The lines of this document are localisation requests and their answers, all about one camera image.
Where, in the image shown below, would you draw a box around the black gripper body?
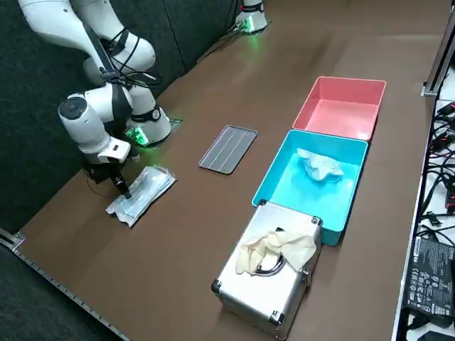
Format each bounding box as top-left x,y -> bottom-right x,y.
82,161 -> 126,186

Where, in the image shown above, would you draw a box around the new face mask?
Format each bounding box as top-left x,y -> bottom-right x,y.
105,166 -> 177,228

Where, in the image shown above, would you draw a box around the used white face mask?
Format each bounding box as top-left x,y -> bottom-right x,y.
296,148 -> 345,183

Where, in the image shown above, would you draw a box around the blue plastic box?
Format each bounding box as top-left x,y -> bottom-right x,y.
251,129 -> 369,247

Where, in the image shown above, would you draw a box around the pink plastic box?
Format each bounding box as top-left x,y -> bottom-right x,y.
291,76 -> 387,143

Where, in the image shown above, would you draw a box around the small grey ridged tray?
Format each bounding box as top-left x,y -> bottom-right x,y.
198,124 -> 259,175

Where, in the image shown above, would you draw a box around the silver aluminium case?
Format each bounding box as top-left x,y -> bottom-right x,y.
212,200 -> 323,337

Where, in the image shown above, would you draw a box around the cream latex gloves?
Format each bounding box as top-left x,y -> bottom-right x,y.
235,229 -> 319,276

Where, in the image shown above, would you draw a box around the black labelled power adapter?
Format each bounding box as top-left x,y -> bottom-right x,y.
402,236 -> 455,320

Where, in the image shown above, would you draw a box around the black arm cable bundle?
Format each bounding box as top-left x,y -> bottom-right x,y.
84,24 -> 163,94

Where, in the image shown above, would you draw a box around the aluminium table edge rail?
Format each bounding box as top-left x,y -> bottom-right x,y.
0,227 -> 131,341

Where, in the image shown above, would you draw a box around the black base cable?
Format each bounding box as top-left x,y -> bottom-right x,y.
193,21 -> 250,67

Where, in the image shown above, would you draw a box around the aluminium profile post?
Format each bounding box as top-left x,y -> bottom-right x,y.
422,0 -> 455,97

